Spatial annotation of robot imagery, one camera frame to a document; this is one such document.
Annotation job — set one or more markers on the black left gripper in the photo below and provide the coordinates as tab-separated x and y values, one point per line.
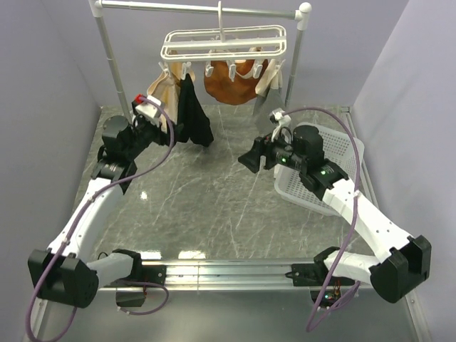
162	137

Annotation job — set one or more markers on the aluminium rail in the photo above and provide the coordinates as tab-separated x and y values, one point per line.
228	276
367	186

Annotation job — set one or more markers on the white metal clothes rack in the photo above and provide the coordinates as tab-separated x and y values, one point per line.
301	16

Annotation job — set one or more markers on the aluminium right side rail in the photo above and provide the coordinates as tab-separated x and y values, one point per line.
367	186

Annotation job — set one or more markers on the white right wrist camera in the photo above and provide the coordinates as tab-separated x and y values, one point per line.
281	120

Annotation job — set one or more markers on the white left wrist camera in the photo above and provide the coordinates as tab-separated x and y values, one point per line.
148	106

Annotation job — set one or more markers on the white plastic clip hanger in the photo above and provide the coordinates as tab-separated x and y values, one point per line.
230	45

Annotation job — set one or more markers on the black underwear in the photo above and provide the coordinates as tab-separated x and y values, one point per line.
192	122

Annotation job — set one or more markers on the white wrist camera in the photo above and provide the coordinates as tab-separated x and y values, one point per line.
281	120
148	106

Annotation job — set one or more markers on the orange hanging underwear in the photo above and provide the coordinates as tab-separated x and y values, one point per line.
236	92

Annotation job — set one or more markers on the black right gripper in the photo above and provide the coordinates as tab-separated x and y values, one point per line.
266	147

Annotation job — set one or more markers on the cream grey hanging underwear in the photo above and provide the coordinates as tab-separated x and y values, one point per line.
268	97

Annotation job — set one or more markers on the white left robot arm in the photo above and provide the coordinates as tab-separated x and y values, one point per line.
111	177

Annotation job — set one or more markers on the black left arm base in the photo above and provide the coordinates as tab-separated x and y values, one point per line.
133	290

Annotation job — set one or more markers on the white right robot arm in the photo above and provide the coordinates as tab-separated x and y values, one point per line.
400	262

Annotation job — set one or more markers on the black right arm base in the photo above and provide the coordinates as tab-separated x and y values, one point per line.
313	275

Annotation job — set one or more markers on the beige hanging underwear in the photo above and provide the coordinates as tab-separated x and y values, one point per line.
167	86

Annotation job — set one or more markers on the aluminium front rail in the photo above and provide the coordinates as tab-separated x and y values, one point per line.
228	276

